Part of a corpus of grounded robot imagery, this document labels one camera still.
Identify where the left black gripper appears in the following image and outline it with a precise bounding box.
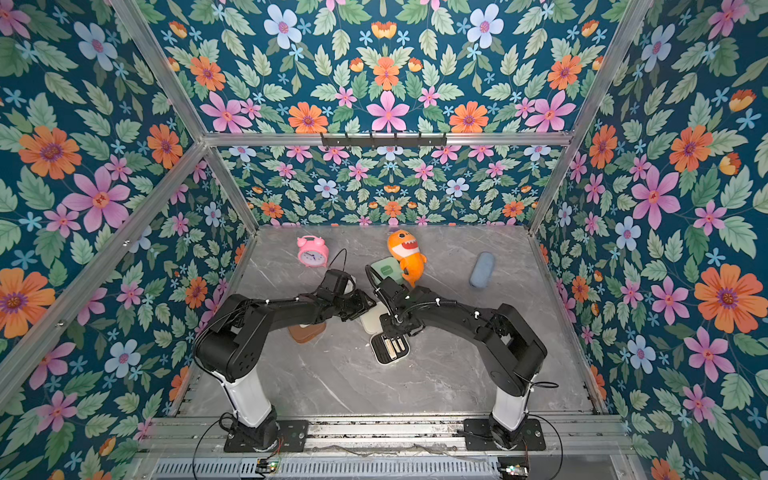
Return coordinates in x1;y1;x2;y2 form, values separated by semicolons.
331;290;379;322

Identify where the black wall hook rail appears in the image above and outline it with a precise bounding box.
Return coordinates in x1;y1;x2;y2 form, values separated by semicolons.
320;133;448;148

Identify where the white vented cable duct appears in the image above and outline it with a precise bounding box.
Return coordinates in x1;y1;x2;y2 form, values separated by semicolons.
151;457;501;479

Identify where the brown clipper case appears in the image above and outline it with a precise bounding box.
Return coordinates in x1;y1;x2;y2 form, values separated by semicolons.
288;323;327;344

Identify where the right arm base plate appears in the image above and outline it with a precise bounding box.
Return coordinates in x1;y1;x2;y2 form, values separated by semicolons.
458;418;546;452

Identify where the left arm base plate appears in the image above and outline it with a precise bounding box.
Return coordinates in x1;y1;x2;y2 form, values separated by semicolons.
224;419;309;453

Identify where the pink alarm clock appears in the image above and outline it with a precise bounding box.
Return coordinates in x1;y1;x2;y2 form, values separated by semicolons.
297;235;329;268

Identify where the blue closed case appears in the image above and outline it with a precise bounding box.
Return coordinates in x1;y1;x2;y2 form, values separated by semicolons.
469;251;495;289

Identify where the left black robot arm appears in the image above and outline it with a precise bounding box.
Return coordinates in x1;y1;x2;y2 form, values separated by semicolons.
194;289;376;452

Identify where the cream clipper case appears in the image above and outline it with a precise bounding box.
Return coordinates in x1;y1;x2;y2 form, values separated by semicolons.
359;303;411;365

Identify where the orange shark plush toy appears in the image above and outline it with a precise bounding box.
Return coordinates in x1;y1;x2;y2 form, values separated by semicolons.
387;230;427;287

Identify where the green clipper case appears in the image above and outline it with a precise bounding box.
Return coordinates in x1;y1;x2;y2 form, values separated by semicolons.
371;257;405;284

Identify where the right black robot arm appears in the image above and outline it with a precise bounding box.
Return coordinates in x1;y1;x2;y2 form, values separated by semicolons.
371;278;547;450

